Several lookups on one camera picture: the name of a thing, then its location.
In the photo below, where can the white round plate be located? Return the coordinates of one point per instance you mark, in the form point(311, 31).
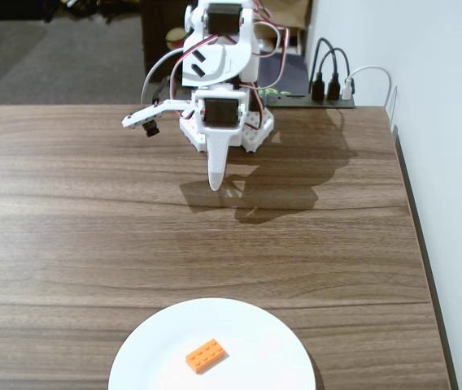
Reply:
point(255, 357)

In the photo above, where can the wrist camera on white bracket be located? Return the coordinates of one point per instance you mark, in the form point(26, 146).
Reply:
point(141, 118)

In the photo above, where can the brown cardboard box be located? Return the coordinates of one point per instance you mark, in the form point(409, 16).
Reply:
point(296, 16)

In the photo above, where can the round brass knob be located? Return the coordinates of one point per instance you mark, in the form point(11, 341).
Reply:
point(174, 37)

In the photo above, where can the orange lego block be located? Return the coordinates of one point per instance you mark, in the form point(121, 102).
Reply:
point(206, 355)

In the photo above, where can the dark wooden cabinet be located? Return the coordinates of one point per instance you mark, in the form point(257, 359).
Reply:
point(151, 40)

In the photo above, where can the white gripper with motor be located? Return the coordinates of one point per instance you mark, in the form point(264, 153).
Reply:
point(217, 113)

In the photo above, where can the dark blue flat board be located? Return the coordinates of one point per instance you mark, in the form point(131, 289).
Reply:
point(292, 73)

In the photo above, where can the black usb hub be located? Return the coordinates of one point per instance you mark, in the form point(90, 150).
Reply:
point(316, 103)

